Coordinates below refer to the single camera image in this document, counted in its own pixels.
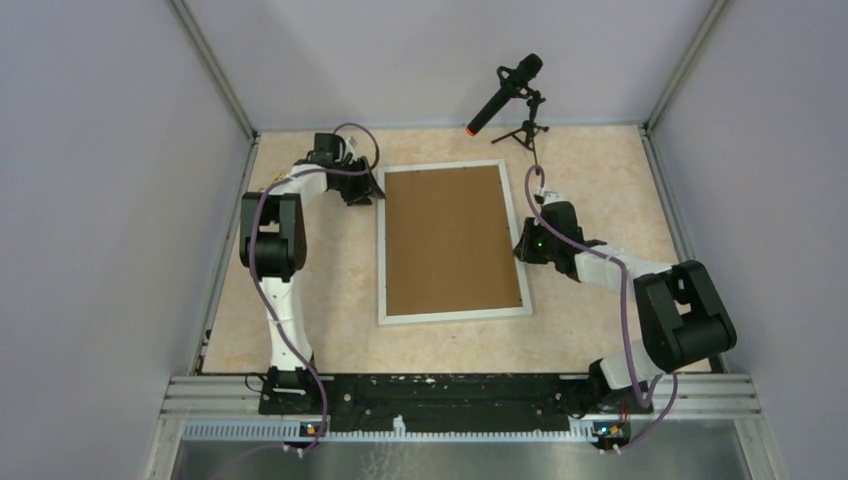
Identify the white picture frame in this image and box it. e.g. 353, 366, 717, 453
375, 158, 534, 327

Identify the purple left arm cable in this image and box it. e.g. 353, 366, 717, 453
246, 123, 382, 458

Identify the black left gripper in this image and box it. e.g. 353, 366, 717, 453
332, 156, 385, 207

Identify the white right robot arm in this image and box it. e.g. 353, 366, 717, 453
513, 198, 737, 412

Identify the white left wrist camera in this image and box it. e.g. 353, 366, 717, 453
340, 136, 358, 159

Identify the black shotgun microphone orange tip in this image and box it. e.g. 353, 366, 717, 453
465, 53, 544, 136

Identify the black mini tripod stand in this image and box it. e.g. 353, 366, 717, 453
491, 90, 550, 166

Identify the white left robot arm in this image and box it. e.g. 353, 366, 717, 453
239, 131, 385, 414

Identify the white toothed cable channel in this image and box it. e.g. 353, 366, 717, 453
182, 417, 597, 443

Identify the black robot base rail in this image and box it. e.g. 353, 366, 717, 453
258, 369, 654, 434

